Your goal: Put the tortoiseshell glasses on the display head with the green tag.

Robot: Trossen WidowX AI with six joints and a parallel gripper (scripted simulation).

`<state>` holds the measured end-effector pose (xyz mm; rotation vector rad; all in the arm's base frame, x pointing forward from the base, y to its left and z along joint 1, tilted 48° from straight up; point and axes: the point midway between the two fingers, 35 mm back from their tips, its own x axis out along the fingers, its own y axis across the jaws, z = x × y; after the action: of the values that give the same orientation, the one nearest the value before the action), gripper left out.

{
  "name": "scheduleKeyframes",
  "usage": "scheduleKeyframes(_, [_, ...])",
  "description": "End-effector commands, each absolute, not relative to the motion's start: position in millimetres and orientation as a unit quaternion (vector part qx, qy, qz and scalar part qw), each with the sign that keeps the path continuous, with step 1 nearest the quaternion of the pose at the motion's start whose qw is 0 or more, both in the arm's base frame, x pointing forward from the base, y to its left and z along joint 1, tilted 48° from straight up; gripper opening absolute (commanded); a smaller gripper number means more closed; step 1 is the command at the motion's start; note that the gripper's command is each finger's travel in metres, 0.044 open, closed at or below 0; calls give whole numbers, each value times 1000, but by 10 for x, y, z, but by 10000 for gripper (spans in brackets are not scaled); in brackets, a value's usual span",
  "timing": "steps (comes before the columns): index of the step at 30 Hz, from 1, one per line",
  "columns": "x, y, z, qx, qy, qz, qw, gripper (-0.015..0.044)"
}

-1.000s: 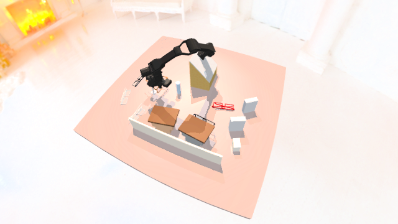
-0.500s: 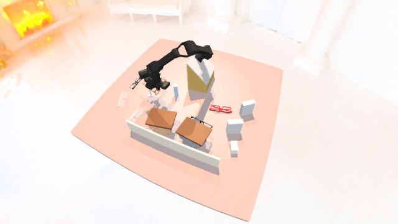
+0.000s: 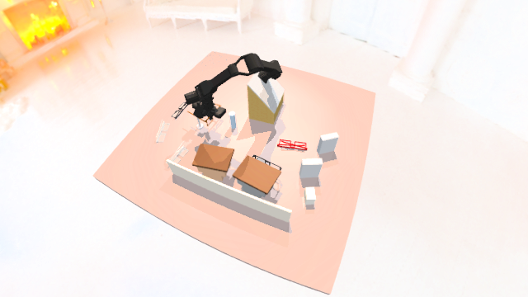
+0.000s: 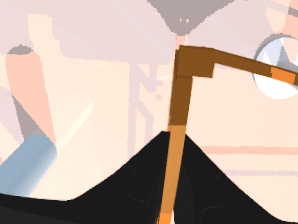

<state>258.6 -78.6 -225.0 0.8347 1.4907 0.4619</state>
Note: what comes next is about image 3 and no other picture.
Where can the long white flat panel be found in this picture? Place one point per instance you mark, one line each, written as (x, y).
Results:
(233, 194)

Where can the light blue cylinder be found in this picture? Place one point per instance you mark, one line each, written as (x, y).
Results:
(233, 121)

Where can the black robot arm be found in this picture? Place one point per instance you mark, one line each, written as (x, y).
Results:
(207, 88)

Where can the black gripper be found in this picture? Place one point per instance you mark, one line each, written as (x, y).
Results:
(213, 110)

